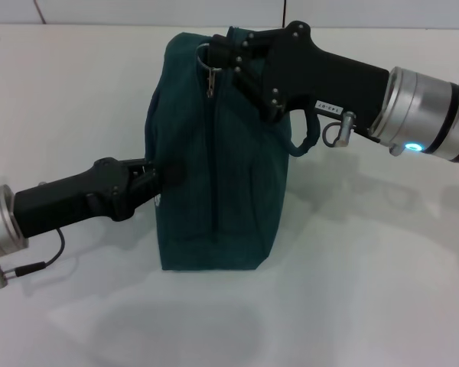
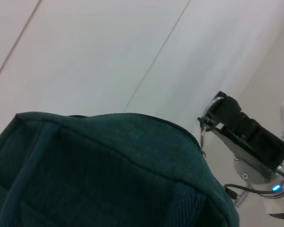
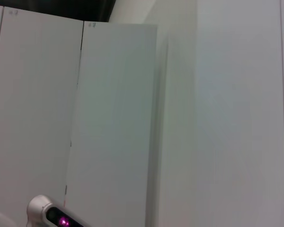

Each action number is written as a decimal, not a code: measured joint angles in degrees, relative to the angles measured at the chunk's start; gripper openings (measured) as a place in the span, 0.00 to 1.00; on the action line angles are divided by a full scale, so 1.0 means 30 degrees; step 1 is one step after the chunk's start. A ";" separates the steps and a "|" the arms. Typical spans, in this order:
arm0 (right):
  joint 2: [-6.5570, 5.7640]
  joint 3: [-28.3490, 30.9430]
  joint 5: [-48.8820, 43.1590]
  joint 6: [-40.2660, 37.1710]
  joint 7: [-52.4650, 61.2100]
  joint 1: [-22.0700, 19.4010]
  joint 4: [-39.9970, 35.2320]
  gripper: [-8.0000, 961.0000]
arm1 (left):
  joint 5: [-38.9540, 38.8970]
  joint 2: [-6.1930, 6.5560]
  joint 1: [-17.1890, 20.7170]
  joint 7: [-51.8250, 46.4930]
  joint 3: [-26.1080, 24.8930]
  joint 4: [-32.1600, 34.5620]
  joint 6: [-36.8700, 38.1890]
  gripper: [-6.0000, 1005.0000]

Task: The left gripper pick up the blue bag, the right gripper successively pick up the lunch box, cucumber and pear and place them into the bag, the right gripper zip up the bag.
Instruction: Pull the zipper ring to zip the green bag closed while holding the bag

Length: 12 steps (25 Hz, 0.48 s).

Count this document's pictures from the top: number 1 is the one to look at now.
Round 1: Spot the dark teal insulated lunch bag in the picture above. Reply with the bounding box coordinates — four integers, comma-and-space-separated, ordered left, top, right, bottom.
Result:
144, 25, 323, 273

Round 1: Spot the right gripper cable with plug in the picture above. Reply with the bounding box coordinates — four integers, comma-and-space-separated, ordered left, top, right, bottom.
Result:
321, 110, 384, 149

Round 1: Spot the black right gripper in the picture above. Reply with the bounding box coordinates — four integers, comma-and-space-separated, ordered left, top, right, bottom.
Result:
207, 21, 391, 124

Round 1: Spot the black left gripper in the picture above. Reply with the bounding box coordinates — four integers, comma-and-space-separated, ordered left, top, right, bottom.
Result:
13, 156, 189, 239

